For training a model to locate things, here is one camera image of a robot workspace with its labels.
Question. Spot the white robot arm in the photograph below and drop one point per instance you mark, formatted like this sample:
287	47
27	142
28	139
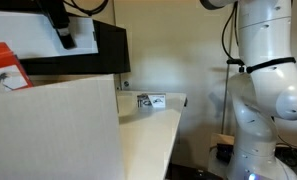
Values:
266	90

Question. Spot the red and black box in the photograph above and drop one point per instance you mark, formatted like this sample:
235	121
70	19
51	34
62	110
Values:
12	75

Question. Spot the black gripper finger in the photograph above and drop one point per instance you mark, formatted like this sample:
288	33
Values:
65	37

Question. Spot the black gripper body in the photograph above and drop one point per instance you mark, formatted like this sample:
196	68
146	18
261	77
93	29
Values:
55	11

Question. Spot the brown cardboard box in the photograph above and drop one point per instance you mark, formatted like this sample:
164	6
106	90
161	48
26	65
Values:
220	139

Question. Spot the grey white oblong box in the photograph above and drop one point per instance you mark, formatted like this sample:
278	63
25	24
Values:
32	35

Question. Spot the large white storage box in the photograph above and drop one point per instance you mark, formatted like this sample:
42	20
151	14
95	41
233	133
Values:
62	131

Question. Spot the small white box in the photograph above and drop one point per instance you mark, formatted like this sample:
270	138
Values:
155	100

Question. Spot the black camera on stand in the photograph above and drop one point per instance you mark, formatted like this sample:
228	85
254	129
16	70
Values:
238	62

